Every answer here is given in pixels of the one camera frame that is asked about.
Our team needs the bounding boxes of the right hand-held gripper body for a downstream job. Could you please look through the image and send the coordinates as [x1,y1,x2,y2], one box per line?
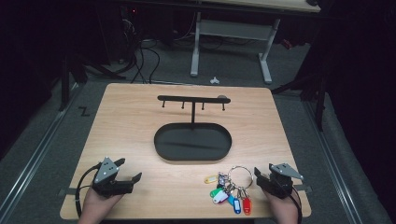
[266,162,304,200]

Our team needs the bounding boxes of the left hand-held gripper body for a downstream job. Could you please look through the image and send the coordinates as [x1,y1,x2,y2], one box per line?
[91,156,134,199]

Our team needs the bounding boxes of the key ring with coloured tags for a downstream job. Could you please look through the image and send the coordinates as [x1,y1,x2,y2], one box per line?
[204,164,255,217]

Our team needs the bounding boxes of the black key stand with tray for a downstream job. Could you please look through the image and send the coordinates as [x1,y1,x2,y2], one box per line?
[153,94,233,162]

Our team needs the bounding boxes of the person's right hand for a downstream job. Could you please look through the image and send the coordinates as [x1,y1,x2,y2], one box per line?
[262,188,301,224]

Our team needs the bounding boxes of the person's left hand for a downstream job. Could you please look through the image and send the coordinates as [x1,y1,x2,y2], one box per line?
[77,186,125,224]

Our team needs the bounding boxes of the grey tape strip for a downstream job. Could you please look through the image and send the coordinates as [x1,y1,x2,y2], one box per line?
[293,184,314,193]
[58,187,93,197]

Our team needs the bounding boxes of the black metal stand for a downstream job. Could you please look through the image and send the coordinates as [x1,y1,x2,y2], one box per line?
[270,73,329,133]
[57,50,127,112]

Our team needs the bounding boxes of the small red object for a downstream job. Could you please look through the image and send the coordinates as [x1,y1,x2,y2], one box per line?
[280,38,294,51]

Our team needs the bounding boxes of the white-legged desk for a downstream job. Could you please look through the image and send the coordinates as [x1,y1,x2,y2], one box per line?
[189,0,322,86]

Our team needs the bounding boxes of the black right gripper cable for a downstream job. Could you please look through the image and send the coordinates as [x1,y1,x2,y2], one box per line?
[290,186,304,224]

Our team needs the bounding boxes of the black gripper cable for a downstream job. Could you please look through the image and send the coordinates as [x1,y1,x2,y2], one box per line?
[290,186,304,224]
[74,163,103,218]

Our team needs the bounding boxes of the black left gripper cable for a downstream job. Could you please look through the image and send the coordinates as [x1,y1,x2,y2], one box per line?
[74,163,103,218]

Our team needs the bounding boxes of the metal floor rail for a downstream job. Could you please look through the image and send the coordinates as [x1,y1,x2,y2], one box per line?
[0,83,80,217]
[302,101,364,224]

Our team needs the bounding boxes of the black floor cables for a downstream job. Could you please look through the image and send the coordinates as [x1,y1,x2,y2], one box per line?
[120,17,162,85]

